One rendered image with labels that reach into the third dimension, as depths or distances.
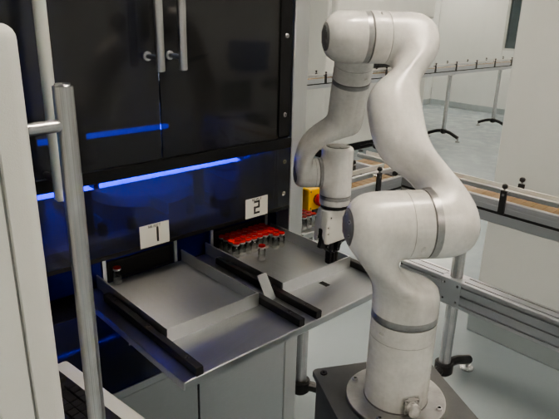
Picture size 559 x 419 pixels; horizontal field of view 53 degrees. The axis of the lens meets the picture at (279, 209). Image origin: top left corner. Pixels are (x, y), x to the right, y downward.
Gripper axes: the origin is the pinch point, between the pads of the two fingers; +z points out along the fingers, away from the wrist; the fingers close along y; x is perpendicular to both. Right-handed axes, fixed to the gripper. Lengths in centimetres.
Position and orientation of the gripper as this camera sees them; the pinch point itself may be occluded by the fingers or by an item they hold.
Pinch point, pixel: (331, 257)
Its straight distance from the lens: 158.6
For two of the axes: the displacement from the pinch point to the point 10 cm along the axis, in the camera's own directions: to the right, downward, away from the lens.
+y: -7.4, 2.1, -6.4
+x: 6.7, 2.6, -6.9
